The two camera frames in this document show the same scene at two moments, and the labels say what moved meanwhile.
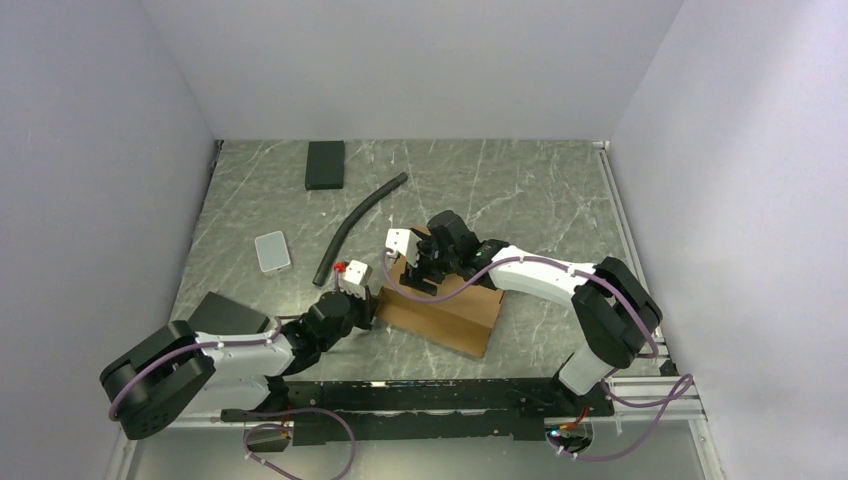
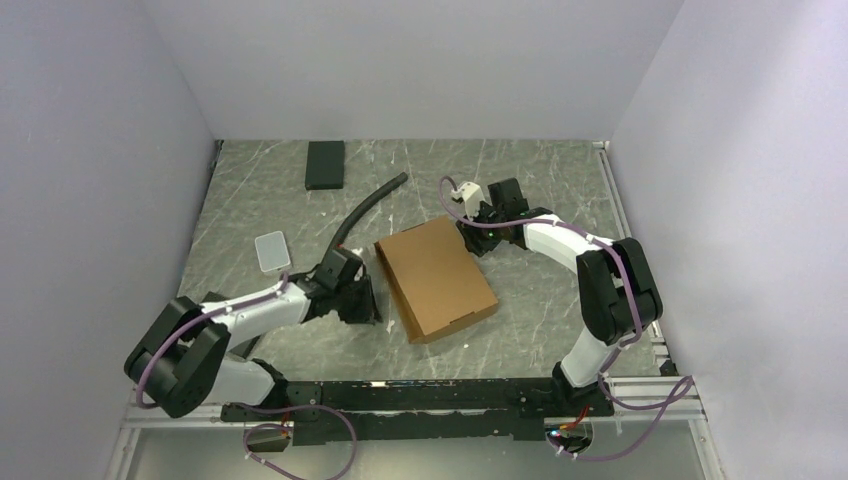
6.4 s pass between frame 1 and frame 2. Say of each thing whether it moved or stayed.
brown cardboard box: moved
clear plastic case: stayed
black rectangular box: stayed
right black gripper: moved
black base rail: stayed
